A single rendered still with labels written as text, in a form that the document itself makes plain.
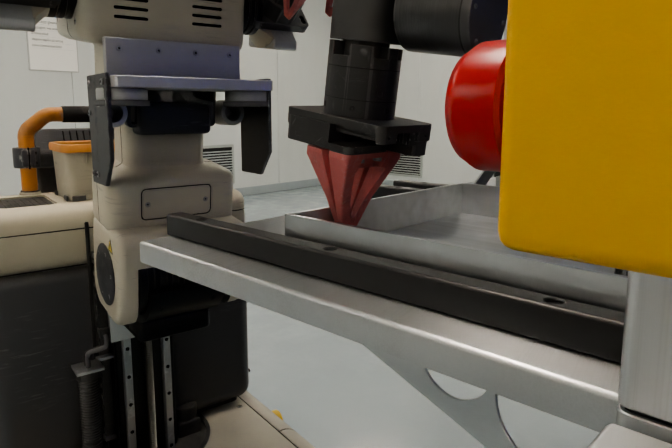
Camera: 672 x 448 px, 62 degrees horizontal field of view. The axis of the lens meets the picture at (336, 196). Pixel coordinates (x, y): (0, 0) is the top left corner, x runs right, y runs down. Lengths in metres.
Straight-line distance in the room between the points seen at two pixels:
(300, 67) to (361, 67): 6.82
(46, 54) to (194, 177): 4.68
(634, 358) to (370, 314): 0.14
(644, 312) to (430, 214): 0.37
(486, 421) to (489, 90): 0.30
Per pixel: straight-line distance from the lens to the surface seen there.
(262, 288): 0.39
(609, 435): 0.24
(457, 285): 0.32
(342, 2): 0.43
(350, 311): 0.33
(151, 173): 0.97
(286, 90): 7.06
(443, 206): 0.60
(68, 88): 5.66
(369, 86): 0.42
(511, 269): 0.32
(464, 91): 0.17
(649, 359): 0.24
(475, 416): 0.43
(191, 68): 0.96
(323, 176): 0.45
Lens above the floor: 0.99
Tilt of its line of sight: 9 degrees down
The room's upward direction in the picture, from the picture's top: straight up
